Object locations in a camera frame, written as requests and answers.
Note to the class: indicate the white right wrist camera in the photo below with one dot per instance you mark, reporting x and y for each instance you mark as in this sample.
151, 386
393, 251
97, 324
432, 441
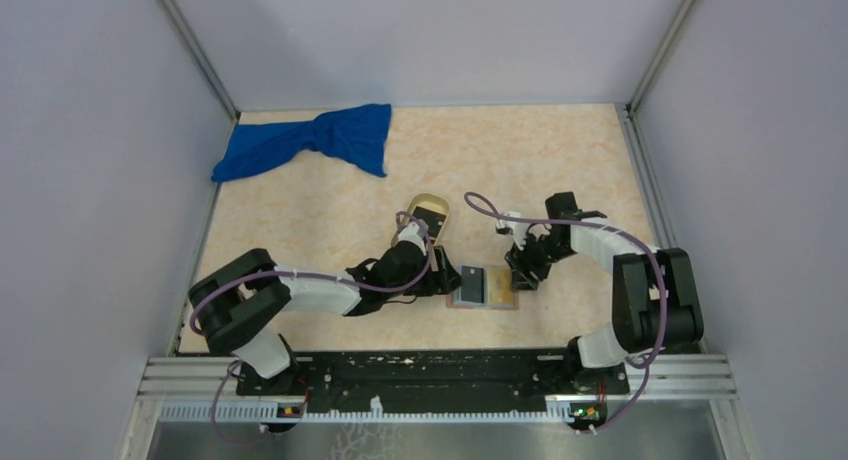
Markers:
511, 223

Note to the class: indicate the aluminium right corner post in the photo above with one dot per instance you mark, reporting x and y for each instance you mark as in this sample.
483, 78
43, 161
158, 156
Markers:
662, 54

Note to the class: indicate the aluminium corner post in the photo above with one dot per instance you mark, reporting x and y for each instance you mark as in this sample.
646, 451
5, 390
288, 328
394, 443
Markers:
662, 54
191, 43

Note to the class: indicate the aluminium front rail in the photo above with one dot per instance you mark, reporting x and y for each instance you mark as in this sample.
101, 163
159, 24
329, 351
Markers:
521, 372

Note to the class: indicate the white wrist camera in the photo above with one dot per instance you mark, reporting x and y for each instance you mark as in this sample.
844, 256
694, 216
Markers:
415, 232
511, 223

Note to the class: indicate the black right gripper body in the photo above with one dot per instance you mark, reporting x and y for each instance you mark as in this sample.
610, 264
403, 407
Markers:
538, 253

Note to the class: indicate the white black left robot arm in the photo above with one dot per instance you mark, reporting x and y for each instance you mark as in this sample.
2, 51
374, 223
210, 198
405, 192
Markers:
233, 306

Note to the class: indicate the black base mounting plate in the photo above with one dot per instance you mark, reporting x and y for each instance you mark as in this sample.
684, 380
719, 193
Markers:
425, 400

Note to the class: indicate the black magnetic stripe card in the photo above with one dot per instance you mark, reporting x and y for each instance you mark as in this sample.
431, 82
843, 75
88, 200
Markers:
434, 221

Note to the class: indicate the black VIP card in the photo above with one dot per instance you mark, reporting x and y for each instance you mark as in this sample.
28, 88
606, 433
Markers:
472, 292

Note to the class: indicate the beige oval plastic tray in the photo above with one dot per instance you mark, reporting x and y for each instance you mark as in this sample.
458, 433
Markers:
422, 222

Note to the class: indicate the blue cloth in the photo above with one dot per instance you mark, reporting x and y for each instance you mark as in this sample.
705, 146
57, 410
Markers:
356, 135

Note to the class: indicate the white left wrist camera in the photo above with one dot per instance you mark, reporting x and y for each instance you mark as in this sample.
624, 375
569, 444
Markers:
415, 232

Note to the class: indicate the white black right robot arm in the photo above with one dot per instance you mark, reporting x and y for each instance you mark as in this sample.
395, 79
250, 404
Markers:
654, 301

